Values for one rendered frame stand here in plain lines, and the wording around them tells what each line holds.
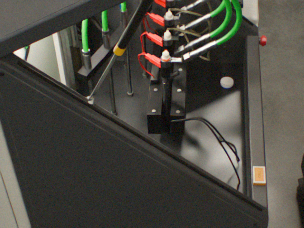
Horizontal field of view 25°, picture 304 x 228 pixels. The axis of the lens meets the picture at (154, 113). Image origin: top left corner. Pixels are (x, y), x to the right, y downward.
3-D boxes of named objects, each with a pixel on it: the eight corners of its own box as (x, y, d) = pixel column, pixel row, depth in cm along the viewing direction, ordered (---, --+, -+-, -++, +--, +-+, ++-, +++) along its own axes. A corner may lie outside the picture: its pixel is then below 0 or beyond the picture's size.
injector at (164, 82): (179, 118, 187) (179, 62, 171) (161, 117, 187) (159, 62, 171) (180, 111, 188) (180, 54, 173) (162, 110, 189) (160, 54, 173)
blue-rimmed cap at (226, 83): (233, 89, 207) (233, 85, 206) (220, 88, 207) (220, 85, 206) (233, 79, 210) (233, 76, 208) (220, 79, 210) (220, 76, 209)
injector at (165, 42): (180, 97, 192) (181, 40, 176) (163, 96, 192) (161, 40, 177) (181, 89, 194) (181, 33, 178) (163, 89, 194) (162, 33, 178)
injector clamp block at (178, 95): (184, 151, 191) (184, 115, 180) (148, 150, 192) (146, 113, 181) (188, 66, 214) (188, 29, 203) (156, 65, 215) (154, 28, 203)
